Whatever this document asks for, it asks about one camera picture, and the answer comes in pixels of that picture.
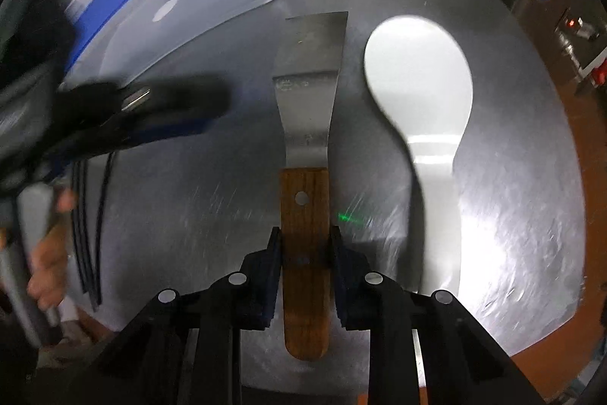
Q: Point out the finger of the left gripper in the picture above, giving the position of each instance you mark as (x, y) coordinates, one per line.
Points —
(161, 129)
(203, 96)

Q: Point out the black chopstick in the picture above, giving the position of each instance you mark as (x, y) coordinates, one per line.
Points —
(98, 233)
(74, 226)
(89, 282)

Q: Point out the person's left hand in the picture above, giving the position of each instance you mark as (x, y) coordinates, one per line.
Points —
(48, 282)

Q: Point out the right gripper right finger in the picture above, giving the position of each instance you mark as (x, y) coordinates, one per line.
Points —
(369, 301)

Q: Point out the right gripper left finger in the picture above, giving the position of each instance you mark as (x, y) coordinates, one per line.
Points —
(242, 301)

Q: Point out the white rice paddle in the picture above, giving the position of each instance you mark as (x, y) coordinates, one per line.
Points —
(420, 79)

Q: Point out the wooden handled metal scraper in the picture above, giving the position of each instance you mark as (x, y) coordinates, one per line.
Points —
(305, 79)

